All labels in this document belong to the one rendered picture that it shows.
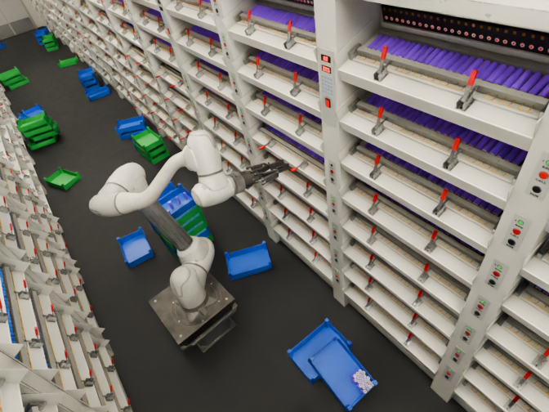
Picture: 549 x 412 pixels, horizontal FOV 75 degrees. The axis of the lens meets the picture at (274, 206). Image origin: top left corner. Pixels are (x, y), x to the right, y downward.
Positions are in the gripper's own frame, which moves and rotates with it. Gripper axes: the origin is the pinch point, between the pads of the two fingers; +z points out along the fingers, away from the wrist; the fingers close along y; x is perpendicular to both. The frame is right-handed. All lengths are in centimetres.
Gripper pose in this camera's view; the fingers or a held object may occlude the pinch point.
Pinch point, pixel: (279, 166)
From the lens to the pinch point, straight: 159.9
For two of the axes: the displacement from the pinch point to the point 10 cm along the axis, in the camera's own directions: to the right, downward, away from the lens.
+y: -6.0, -4.9, 6.3
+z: 8.0, -3.5, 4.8
